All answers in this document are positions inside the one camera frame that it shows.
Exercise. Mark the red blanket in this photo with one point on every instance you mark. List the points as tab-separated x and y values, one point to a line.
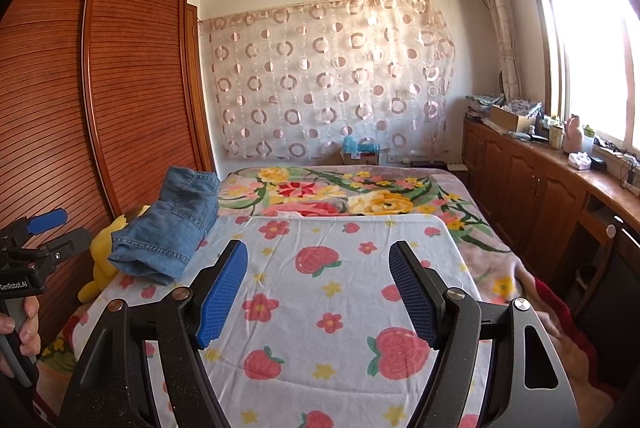
575	333

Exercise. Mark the white tissue pack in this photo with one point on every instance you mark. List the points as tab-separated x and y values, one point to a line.
581	160

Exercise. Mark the light blue toy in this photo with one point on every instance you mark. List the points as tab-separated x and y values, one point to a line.
360	145

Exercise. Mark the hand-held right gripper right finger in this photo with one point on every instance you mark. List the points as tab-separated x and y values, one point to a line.
412	293

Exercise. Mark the open cardboard box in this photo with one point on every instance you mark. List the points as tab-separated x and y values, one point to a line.
512	117

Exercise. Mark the small black box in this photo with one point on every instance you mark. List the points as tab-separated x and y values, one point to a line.
599	164

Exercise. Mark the small cardboard box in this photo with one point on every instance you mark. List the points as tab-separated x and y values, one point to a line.
357	158

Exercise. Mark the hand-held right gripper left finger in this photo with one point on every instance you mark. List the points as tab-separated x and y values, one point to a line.
222	293

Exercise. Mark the pale window curtain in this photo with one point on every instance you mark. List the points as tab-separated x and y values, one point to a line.
500	23

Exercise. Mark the brown wooden wardrobe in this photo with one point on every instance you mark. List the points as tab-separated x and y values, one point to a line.
55	68

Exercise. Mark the pink cat-shaped bottle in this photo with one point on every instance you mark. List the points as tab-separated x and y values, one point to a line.
573	136

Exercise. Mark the window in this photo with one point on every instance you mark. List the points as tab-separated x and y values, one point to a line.
590	43

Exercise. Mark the person's left hand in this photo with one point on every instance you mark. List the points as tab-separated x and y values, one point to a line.
31	328

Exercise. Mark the blue denim pants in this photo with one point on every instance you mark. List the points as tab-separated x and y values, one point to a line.
165	228

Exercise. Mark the strawberry print sheet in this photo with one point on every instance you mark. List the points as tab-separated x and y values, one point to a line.
320	308

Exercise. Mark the white cup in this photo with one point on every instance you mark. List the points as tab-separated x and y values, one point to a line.
556	137

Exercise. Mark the floral blanket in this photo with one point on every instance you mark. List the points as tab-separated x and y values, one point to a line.
325	188

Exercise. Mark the small green plant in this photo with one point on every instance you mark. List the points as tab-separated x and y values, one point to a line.
589	131

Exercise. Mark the dark chair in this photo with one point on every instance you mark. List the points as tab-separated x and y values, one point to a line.
615	268

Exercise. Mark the circle-patterned wall curtain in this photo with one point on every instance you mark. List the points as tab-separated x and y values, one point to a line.
330	78

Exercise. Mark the long wooden sideboard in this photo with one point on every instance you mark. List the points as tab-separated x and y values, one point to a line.
520	178

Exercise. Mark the yellow plush toy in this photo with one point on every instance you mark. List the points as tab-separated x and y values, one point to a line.
102	248

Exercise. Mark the stack of patterned papers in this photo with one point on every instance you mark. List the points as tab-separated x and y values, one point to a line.
481	103

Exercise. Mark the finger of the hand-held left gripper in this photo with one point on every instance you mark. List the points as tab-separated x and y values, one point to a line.
72	242
47	220

